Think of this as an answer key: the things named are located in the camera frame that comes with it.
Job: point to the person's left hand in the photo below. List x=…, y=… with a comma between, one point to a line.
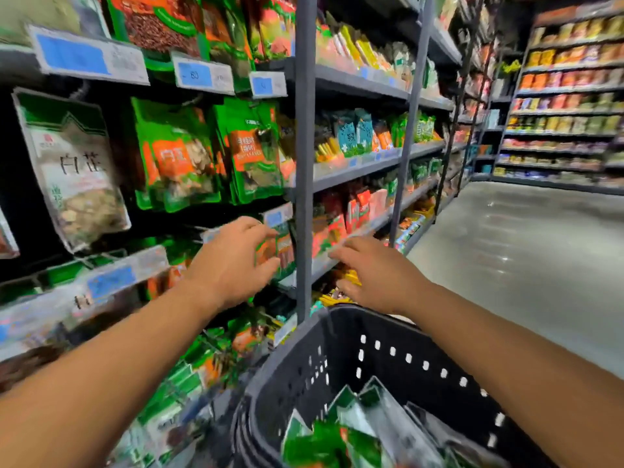
x=234, y=268

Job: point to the person's right hand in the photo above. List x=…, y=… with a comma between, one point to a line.
x=385, y=278

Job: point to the green orange Guangxi cinnamon bags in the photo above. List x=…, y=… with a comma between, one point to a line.
x=283, y=253

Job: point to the green leaf packets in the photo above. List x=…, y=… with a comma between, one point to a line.
x=249, y=151

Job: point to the green white-slice packets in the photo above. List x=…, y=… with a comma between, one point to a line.
x=175, y=156

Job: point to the black shopping basket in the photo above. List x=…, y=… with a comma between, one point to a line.
x=292, y=385

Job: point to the pile of packets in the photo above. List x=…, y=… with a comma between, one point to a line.
x=370, y=434

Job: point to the row of green white packets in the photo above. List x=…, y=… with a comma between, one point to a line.
x=166, y=424

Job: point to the clear white-slice packets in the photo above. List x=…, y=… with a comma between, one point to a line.
x=78, y=180

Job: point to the red green packets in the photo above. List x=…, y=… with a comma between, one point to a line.
x=273, y=24

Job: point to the green red-peppercorn packets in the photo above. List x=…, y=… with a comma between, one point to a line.
x=156, y=24

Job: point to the clear dried-leaf packets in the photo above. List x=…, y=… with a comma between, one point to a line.
x=49, y=14

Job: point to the person's right forearm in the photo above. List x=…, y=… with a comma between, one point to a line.
x=526, y=375

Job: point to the person's left forearm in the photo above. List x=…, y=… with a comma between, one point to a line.
x=97, y=385

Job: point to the row of red orange packets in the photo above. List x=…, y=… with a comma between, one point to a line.
x=356, y=209

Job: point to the row of teal yellow packets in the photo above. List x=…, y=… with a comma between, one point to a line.
x=346, y=136

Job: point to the row of yellow snack packets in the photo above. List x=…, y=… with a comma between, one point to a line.
x=351, y=53

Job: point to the yellow display trays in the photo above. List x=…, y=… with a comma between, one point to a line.
x=336, y=287

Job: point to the blue white price tag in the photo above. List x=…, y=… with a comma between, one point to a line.
x=268, y=84
x=34, y=317
x=203, y=75
x=122, y=278
x=277, y=216
x=88, y=55

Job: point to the gray metal shelving unit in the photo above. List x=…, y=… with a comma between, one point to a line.
x=304, y=141
x=556, y=185

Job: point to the rows of colourful packaged goods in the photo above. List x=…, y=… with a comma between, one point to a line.
x=565, y=83

